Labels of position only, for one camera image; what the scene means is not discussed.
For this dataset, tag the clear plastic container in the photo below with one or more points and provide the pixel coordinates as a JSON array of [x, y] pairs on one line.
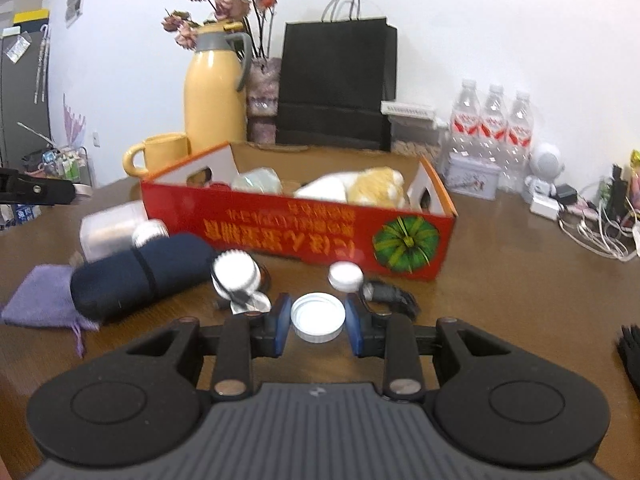
[[107, 230]]

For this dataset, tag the wall poster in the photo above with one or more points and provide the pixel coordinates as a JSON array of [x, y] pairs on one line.
[[76, 0]]

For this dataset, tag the dried pink rose bouquet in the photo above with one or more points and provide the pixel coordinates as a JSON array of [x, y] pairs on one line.
[[225, 5]]

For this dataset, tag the metal storage rack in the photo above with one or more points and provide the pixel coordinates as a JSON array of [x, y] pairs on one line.
[[60, 165]]

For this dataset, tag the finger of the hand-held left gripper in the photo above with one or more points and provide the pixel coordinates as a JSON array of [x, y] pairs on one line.
[[35, 190]]

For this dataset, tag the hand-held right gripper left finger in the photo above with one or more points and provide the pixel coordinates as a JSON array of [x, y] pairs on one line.
[[282, 322]]

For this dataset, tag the yellow and white plush sheep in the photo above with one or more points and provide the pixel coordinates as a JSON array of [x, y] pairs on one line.
[[375, 185]]

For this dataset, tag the clear water bottle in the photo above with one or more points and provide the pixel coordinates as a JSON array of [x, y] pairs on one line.
[[519, 140], [494, 125], [465, 120]]

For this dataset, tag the navy fabric pouch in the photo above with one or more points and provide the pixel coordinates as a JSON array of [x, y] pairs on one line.
[[140, 270]]

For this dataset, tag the large white jar lid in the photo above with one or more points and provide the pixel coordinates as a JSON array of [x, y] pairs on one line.
[[318, 317]]

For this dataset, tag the white printed tin box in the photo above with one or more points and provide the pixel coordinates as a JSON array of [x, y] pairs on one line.
[[472, 175]]

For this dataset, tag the pink fuzzy vase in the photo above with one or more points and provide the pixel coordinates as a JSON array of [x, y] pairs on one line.
[[262, 105]]

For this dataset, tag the small white bottle cap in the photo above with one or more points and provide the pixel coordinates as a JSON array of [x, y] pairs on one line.
[[345, 275]]

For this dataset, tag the black charger block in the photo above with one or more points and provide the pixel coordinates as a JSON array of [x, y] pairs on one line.
[[566, 194]]

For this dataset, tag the yellow thermos jug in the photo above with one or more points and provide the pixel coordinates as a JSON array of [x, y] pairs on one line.
[[212, 100]]

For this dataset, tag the red cardboard box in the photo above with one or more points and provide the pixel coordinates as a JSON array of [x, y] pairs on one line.
[[300, 230]]

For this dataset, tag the purple wall sticker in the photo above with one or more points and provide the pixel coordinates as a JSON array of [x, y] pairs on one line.
[[74, 122]]

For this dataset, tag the iridescent plastic bag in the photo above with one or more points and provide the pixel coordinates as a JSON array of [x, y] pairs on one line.
[[257, 179]]

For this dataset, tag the black glove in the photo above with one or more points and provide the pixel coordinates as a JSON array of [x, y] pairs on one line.
[[630, 355]]

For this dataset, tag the dark green bottle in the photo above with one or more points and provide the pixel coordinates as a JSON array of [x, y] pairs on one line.
[[617, 187]]

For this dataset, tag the white charger block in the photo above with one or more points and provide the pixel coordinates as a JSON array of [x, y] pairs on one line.
[[544, 207]]

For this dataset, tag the small jar with ribbed cap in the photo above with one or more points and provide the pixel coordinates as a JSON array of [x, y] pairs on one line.
[[235, 272], [150, 232]]

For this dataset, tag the dark grey cabinet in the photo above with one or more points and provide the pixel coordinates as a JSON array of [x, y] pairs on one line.
[[22, 100]]

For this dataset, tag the clear seed container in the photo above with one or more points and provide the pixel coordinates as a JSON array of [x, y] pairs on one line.
[[410, 132]]

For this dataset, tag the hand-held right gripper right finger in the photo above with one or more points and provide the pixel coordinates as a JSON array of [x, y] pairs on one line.
[[352, 325]]

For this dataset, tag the yellow mug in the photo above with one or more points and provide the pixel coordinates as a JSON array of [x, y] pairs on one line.
[[165, 152]]

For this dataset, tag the white robot toy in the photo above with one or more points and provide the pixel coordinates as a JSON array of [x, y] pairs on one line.
[[545, 165]]

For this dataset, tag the black paper bag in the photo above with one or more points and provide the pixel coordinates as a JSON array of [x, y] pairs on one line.
[[330, 85]]

